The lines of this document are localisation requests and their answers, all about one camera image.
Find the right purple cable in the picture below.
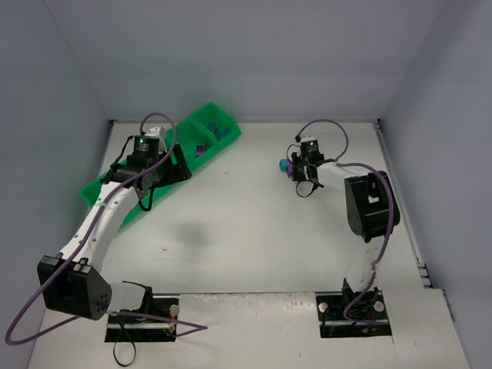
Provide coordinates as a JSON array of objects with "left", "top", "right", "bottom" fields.
[{"left": 300, "top": 118, "right": 397, "bottom": 322}]

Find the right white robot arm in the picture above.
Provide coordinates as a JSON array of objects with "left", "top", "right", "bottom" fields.
[{"left": 291, "top": 136, "right": 400, "bottom": 298}]

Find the purple square lego plate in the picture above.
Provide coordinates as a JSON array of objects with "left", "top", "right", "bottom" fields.
[{"left": 195, "top": 145, "right": 206, "bottom": 157}]

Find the purple cable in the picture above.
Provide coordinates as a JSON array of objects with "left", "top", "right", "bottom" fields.
[
  {"left": 300, "top": 118, "right": 397, "bottom": 322},
  {"left": 5, "top": 111, "right": 208, "bottom": 344}
]

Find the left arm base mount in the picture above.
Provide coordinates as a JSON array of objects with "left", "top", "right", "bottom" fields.
[{"left": 105, "top": 294, "right": 181, "bottom": 364}]

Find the teal lego brick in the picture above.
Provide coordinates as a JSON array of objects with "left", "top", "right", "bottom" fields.
[
  {"left": 207, "top": 121, "right": 220, "bottom": 132},
  {"left": 279, "top": 158, "right": 289, "bottom": 173}
]

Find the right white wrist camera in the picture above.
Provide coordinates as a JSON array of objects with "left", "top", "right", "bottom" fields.
[{"left": 294, "top": 135, "right": 316, "bottom": 145}]

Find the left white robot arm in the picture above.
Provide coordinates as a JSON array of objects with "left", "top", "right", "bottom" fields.
[{"left": 37, "top": 135, "right": 191, "bottom": 321}]

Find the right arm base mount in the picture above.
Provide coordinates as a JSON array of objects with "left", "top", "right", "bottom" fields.
[{"left": 315, "top": 287, "right": 392, "bottom": 339}]

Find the teal lego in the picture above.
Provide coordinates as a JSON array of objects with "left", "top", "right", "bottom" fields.
[{"left": 215, "top": 128, "right": 231, "bottom": 141}]

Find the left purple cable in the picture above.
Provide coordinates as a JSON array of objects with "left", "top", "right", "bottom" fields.
[{"left": 5, "top": 111, "right": 208, "bottom": 344}]

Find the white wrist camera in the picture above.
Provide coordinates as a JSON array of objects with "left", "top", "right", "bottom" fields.
[
  {"left": 145, "top": 125, "right": 166, "bottom": 140},
  {"left": 294, "top": 135, "right": 316, "bottom": 145}
]

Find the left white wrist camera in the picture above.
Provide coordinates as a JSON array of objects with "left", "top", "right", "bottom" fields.
[{"left": 145, "top": 125, "right": 166, "bottom": 140}]

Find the purple rounded lego brick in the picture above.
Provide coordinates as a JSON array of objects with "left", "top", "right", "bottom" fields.
[{"left": 287, "top": 162, "right": 293, "bottom": 178}]

